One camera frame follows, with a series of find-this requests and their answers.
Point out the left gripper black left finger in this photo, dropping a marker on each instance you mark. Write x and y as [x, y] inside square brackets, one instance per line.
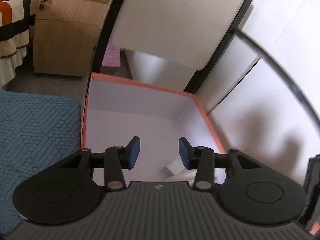
[74, 187]

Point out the black floor lamp pole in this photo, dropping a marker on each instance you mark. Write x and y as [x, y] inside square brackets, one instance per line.
[105, 35]

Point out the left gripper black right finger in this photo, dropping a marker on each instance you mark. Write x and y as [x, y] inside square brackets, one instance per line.
[247, 189]

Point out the blue textured sofa cover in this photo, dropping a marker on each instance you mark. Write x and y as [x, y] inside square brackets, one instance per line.
[36, 132]

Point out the pink paper box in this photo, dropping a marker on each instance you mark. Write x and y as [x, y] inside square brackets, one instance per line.
[111, 59]

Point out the black keys in cabinet lock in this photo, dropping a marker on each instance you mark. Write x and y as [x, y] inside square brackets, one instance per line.
[42, 4]

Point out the beige cardboard sheet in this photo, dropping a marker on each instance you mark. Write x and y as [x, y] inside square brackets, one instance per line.
[186, 32]

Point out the wooden drawer cabinet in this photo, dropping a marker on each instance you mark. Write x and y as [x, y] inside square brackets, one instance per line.
[66, 34]

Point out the striped orange black white cloth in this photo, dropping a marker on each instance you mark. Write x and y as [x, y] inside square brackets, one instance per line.
[17, 21]

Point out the white rectangular charger box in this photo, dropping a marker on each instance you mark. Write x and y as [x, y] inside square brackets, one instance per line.
[174, 167]

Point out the orange cardboard storage box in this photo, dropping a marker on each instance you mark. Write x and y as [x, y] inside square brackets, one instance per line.
[117, 109]

